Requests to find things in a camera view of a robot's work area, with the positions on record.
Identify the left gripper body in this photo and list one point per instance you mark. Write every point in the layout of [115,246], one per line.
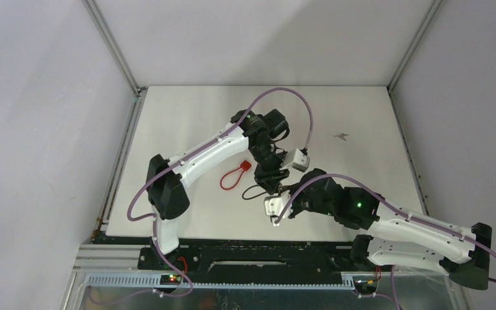
[268,170]

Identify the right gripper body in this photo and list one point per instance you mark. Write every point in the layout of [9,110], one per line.
[301,203]

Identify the red cable lock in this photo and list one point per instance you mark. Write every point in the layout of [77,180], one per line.
[231,179]

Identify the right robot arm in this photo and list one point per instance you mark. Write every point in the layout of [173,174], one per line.
[393,235]

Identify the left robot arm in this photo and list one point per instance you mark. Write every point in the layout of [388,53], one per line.
[256,133]

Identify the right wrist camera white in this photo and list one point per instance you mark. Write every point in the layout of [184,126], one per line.
[274,205]

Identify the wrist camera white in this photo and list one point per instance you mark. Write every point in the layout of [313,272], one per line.
[296,160]
[274,205]

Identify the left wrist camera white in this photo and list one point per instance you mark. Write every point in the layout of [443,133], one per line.
[296,160]

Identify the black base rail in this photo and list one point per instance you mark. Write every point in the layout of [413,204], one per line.
[253,262]

